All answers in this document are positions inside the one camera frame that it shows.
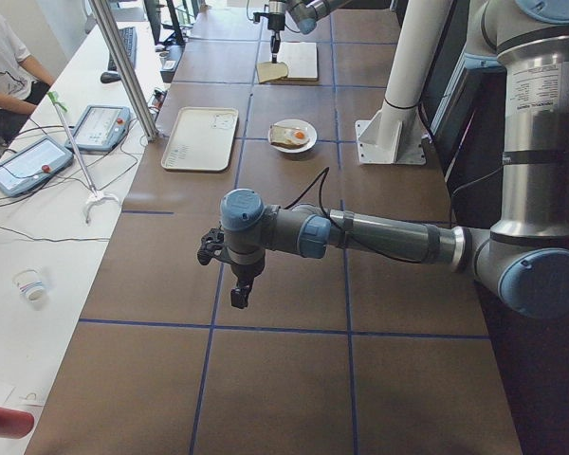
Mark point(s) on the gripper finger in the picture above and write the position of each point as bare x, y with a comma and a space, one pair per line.
240, 293
275, 43

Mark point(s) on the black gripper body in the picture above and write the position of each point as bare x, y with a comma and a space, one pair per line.
275, 34
243, 272

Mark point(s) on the bread slice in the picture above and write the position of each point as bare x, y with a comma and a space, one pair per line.
270, 72
276, 136

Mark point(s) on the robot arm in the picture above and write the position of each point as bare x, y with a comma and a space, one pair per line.
522, 259
304, 15

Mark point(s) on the bread slice on plate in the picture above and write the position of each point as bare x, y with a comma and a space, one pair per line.
276, 136

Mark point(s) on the wooden cutting board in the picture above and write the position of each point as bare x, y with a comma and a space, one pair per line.
302, 61

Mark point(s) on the fried egg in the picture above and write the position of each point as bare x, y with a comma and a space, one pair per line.
295, 137

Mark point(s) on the cream bear tray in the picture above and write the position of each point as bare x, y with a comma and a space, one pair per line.
201, 140

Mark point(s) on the black keyboard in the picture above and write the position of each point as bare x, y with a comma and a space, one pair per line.
129, 40

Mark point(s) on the reacher grabber tool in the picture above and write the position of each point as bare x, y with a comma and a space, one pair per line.
96, 196

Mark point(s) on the black computer mouse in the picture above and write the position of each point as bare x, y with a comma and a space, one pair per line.
109, 77

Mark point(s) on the far teach pendant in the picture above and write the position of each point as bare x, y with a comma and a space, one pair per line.
101, 128

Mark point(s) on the teach pendant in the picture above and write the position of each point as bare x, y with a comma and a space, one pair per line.
33, 166
101, 128

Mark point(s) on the black monitor screen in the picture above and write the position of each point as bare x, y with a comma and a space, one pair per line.
464, 107

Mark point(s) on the white desk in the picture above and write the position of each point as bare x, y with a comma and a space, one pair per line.
46, 231

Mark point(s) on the paper cup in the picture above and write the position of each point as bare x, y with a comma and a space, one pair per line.
30, 285

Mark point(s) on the near teach pendant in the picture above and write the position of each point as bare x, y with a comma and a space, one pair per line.
33, 166

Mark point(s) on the seated person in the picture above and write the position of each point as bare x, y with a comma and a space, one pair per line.
24, 81

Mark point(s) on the red cylinder object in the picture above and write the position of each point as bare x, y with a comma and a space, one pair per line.
15, 424

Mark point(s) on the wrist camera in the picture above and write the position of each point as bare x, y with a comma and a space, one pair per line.
212, 247

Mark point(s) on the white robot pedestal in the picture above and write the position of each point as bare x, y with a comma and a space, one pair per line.
393, 135

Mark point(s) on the aluminium frame post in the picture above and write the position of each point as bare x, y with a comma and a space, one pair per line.
110, 33

